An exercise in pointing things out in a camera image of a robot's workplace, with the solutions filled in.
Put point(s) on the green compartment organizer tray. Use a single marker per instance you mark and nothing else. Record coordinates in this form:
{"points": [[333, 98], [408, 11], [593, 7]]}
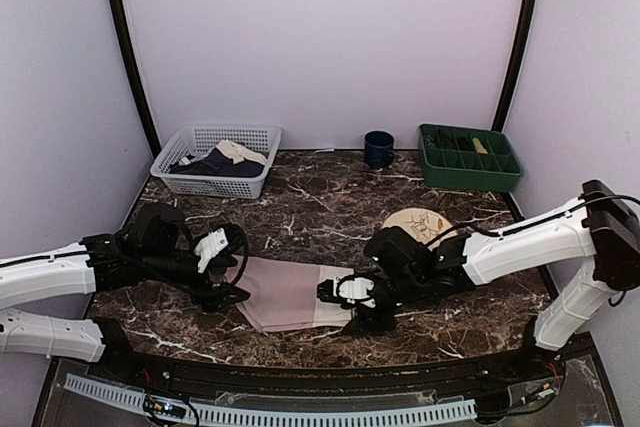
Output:
{"points": [[459, 158]]}

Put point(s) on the pink and white underwear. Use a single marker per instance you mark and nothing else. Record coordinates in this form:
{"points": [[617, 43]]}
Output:
{"points": [[283, 296]]}

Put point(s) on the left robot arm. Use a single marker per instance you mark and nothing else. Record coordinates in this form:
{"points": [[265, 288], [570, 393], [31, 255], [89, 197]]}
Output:
{"points": [[157, 246]]}

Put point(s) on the round floral ceramic plate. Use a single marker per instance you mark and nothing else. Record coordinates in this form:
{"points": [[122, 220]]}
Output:
{"points": [[421, 224]]}

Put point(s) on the white slotted cable duct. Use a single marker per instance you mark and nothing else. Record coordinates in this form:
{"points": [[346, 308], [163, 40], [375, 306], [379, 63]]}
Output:
{"points": [[242, 409]]}

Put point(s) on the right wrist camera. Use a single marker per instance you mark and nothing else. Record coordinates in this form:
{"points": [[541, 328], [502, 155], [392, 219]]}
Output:
{"points": [[348, 291]]}

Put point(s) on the left black frame post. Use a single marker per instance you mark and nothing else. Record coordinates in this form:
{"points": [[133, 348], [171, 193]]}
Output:
{"points": [[119, 18]]}

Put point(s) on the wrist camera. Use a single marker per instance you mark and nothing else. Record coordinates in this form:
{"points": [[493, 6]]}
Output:
{"points": [[348, 291], [227, 238]]}

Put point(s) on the right black frame post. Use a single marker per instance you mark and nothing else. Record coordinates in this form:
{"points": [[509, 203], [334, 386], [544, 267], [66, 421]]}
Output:
{"points": [[514, 65]]}

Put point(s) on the cream garment in basket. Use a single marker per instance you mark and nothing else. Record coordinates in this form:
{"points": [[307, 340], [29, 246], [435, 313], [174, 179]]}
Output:
{"points": [[238, 153]]}

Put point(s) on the white perforated plastic basket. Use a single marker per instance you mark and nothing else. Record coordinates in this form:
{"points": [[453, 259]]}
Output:
{"points": [[194, 143]]}

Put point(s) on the black frame post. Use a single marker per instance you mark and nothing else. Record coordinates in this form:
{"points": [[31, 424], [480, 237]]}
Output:
{"points": [[514, 65], [119, 18]]}

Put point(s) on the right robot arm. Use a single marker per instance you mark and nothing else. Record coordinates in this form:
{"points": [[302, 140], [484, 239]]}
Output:
{"points": [[598, 227]]}

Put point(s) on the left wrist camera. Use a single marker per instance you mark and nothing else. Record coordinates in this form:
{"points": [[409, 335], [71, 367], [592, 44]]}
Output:
{"points": [[227, 238]]}

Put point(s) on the navy blue garment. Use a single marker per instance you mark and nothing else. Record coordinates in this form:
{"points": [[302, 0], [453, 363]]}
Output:
{"points": [[217, 165]]}

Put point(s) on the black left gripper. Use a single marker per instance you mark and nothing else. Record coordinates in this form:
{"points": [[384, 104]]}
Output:
{"points": [[212, 302]]}

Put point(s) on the dark blue mug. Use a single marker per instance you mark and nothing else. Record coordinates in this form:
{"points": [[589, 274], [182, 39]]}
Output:
{"points": [[378, 149]]}

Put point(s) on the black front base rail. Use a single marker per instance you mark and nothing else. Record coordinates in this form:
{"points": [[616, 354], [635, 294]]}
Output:
{"points": [[570, 390]]}

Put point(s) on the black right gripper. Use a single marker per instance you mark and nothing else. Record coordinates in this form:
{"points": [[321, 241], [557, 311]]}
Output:
{"points": [[369, 322]]}

